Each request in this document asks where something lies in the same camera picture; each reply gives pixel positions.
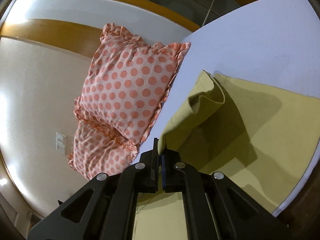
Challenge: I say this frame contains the khaki pants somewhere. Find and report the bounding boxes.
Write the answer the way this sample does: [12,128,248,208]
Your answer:
[138,72,319,239]

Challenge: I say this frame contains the left polka dot pillow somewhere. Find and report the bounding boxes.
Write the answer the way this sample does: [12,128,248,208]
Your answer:
[68,120,138,180]

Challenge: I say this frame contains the polka dot pillow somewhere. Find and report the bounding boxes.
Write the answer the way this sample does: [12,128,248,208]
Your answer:
[68,120,138,180]
[76,23,191,145]

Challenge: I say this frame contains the right polka dot pillow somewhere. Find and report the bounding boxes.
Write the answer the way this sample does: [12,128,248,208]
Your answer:
[76,23,191,145]

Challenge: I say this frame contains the white bed sheet mattress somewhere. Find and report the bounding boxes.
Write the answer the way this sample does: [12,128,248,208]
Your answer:
[140,0,319,216]

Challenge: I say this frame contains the white wall switch plate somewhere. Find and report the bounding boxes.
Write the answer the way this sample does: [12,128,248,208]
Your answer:
[55,132,67,155]

